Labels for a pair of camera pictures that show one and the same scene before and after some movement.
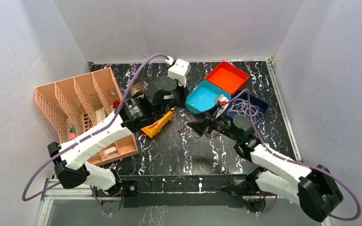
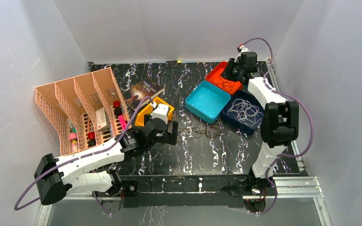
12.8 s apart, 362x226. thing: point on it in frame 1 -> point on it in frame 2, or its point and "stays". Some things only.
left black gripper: x=175 y=97 -> x=172 y=133
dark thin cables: x=187 y=132 stays
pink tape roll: x=72 y=136 stays
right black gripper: x=199 y=126 -> x=227 y=73
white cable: x=241 y=106 stays
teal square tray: x=202 y=99 stays
